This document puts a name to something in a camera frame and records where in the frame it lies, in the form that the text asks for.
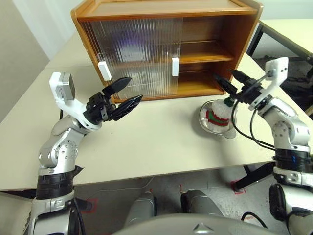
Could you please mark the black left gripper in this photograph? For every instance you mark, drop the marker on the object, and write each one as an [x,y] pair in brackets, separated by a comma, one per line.
[99,110]

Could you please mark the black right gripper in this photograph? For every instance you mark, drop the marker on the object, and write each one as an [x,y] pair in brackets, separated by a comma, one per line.
[249,93]

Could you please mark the purple tissue package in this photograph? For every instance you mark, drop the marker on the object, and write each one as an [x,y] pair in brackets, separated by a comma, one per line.
[132,40]

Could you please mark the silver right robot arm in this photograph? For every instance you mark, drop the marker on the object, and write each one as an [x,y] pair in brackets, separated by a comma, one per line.
[288,127]

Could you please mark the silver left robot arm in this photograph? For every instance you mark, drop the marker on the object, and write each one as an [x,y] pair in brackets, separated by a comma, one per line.
[61,151]

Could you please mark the white plush snowman toy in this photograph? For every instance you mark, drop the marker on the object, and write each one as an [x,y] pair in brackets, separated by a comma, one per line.
[218,115]

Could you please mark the wooden cabinet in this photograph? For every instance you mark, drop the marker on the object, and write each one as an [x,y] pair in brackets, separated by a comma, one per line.
[159,9]

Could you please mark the metal bowl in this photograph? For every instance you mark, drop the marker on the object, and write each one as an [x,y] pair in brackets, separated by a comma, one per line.
[204,122]

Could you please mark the ribbed glass sliding door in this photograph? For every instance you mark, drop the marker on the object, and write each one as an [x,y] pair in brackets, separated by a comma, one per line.
[161,49]
[110,44]

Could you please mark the black table leg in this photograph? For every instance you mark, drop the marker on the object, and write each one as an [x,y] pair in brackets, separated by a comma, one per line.
[256,177]

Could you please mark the red floor tape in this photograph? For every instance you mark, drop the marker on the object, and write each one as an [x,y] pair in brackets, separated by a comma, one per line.
[91,206]
[239,192]

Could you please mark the grey rounded robot leg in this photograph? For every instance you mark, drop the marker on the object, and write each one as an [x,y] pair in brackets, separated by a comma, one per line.
[141,210]
[200,203]

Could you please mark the grey robot torso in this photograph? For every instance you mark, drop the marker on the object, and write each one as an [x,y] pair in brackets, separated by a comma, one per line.
[190,225]

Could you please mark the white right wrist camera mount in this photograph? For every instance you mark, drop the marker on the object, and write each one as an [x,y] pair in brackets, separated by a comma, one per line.
[278,71]

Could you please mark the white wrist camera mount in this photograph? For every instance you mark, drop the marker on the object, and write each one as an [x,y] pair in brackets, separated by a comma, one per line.
[63,102]
[278,71]

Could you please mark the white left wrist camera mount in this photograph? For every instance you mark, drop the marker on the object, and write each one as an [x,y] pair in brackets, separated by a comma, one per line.
[63,102]

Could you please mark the side table black frame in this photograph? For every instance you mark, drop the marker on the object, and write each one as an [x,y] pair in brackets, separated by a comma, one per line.
[288,36]

